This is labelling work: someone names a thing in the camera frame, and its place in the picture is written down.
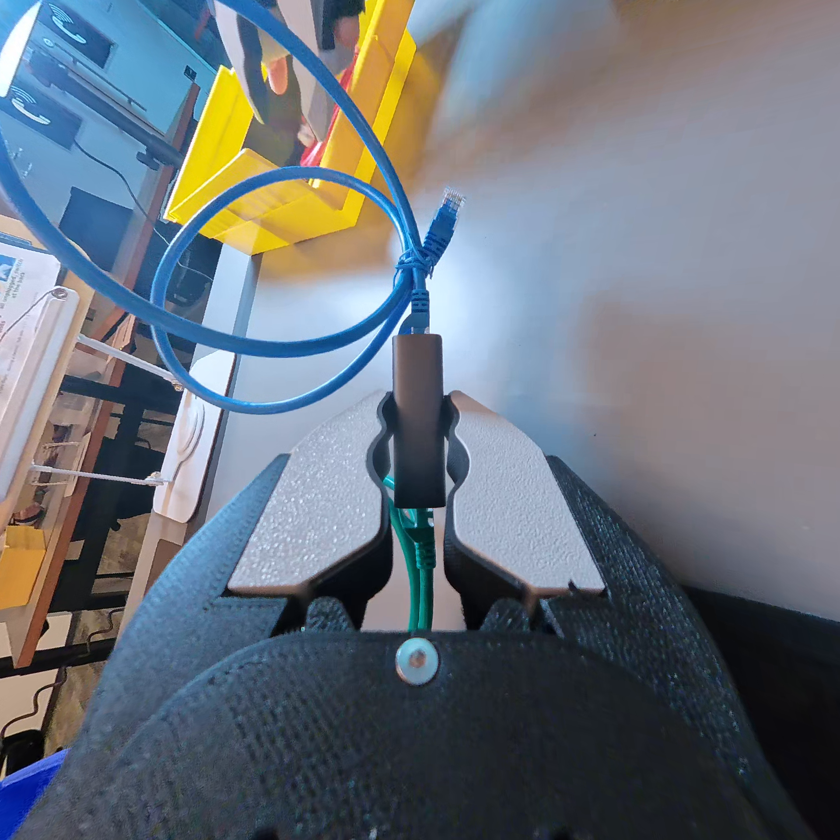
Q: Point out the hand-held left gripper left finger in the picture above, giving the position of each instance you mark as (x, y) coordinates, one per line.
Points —
(308, 512)

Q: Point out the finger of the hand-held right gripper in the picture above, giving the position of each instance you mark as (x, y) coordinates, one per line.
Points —
(323, 98)
(246, 59)

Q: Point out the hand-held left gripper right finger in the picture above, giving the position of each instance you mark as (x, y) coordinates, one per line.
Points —
(518, 518)

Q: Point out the yellow plastic bin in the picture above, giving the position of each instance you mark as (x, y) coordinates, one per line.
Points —
(275, 210)

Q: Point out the black ethernet adapter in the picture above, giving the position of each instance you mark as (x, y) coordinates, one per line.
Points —
(418, 407)

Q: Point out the blue plastic bin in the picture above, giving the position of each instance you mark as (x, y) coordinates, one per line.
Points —
(26, 807)

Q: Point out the white table plate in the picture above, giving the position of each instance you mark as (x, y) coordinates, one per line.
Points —
(190, 453)

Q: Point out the black phone sign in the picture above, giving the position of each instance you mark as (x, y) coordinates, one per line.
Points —
(39, 115)
(79, 33)

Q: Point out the white metal rod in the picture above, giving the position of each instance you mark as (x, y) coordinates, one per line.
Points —
(124, 359)
(98, 474)

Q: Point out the printed instruction sheet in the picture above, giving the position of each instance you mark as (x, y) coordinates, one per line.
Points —
(26, 367)

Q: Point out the black padded cushion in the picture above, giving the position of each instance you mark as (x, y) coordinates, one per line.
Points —
(787, 722)

